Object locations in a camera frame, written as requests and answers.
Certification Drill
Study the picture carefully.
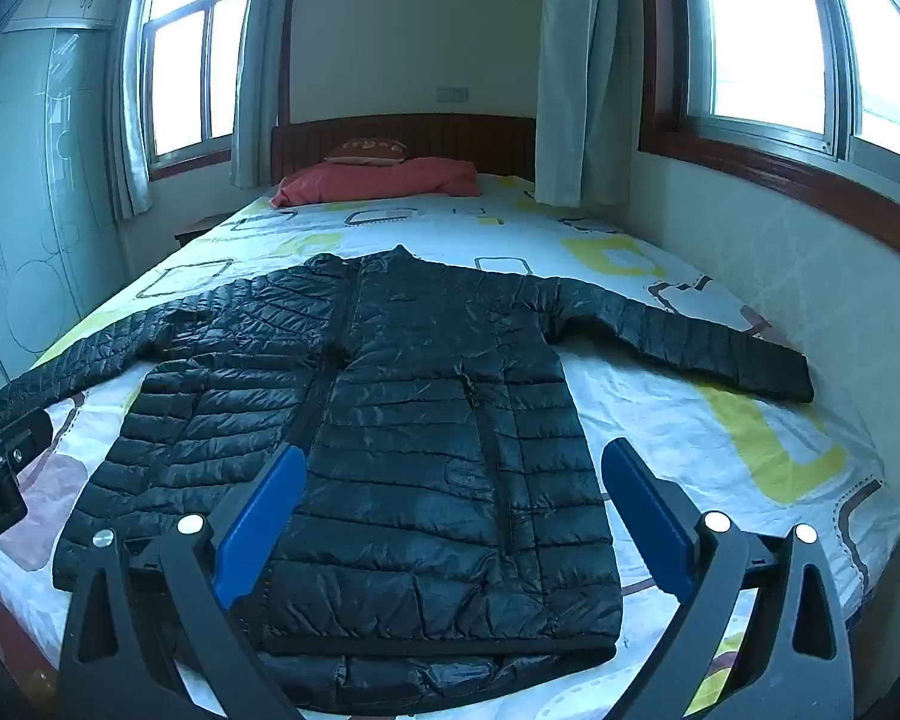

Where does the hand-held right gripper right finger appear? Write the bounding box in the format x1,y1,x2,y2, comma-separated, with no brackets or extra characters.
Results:
600,436,850,720

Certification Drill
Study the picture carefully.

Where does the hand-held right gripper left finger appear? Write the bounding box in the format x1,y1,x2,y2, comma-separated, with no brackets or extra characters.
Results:
58,444,308,720

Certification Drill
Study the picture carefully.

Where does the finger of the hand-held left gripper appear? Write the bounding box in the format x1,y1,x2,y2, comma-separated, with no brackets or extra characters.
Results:
0,406,55,475

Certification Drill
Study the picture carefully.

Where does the black puffer jacket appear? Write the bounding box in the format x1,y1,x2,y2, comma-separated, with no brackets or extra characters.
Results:
0,244,817,717

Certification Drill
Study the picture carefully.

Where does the bed with patterned sheet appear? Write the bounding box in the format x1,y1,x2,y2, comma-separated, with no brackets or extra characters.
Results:
0,172,900,720

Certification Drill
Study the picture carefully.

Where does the white wardrobe with circle pattern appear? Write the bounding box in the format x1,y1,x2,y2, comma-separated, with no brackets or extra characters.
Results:
0,0,158,421

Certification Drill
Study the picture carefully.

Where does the wooden nightstand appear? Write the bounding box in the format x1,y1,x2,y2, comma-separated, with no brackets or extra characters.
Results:
174,214,230,248

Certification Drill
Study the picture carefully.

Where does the pale curtain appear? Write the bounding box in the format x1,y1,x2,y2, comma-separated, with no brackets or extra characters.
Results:
536,0,646,208
229,0,297,190
109,0,155,220

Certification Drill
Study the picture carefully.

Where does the red pillow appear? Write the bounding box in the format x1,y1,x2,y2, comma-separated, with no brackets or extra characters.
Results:
270,157,477,209

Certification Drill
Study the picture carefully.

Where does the brown patterned pillow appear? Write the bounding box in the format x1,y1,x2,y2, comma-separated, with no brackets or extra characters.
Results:
324,137,407,164

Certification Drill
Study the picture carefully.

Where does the wooden headboard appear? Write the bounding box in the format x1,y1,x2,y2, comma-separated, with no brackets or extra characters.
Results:
271,114,537,185

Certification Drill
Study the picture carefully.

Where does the small window with wooden frame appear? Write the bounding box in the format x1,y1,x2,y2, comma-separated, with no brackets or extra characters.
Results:
139,0,260,181

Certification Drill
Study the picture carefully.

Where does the large window with wooden frame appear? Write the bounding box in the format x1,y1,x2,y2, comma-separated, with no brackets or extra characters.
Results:
637,0,900,271

